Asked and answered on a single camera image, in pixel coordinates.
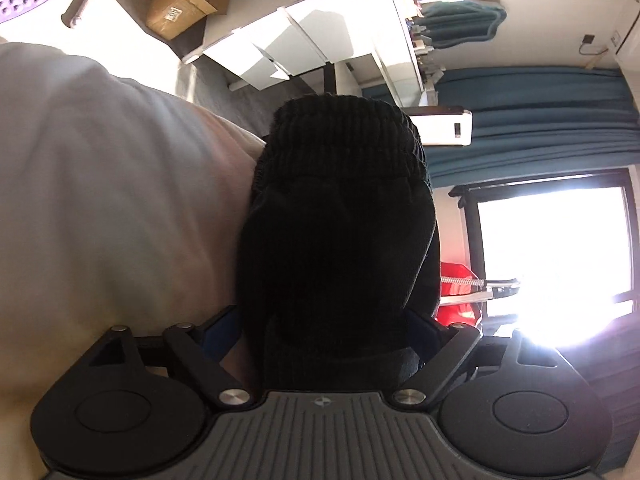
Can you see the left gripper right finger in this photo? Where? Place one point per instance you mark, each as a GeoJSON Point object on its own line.
{"type": "Point", "coordinates": [444, 352]}

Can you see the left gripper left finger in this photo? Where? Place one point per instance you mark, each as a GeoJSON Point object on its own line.
{"type": "Point", "coordinates": [196, 352]}

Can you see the black sweatpants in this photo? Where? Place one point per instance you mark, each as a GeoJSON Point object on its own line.
{"type": "Point", "coordinates": [340, 240]}

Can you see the red garment on stand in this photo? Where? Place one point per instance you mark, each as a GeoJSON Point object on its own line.
{"type": "Point", "coordinates": [468, 314]}

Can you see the white metal stand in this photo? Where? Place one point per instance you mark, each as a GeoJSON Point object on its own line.
{"type": "Point", "coordinates": [485, 290]}

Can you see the pastel bed sheet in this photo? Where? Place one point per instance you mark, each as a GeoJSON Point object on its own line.
{"type": "Point", "coordinates": [120, 205]}

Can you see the white chair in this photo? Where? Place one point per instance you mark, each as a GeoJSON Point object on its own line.
{"type": "Point", "coordinates": [442, 125]}

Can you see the teal curtain right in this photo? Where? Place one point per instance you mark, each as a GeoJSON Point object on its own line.
{"type": "Point", "coordinates": [530, 121]}

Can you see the wavy mirror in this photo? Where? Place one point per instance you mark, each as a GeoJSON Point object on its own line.
{"type": "Point", "coordinates": [449, 24]}

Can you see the white vanity desk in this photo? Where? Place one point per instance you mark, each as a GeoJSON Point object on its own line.
{"type": "Point", "coordinates": [264, 42]}

